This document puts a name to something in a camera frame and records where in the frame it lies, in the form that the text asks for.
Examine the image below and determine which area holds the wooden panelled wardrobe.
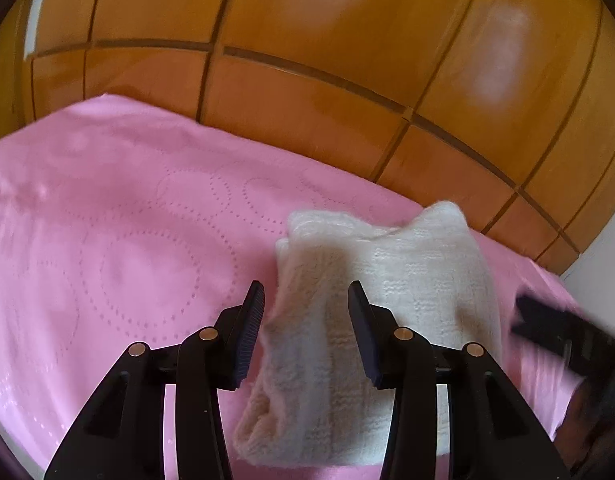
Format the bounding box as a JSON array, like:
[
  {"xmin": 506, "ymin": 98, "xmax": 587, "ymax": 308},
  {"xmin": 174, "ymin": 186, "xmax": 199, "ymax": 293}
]
[{"xmin": 0, "ymin": 0, "xmax": 615, "ymax": 273}]

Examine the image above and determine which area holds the pink bedspread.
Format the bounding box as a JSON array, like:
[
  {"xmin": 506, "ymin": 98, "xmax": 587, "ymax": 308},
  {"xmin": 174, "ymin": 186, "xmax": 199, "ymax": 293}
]
[{"xmin": 0, "ymin": 92, "xmax": 589, "ymax": 480}]

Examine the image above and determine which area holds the white knitted sweater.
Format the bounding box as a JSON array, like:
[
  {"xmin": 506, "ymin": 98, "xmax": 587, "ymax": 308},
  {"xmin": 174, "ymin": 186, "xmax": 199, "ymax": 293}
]
[{"xmin": 234, "ymin": 202, "xmax": 501, "ymax": 467}]

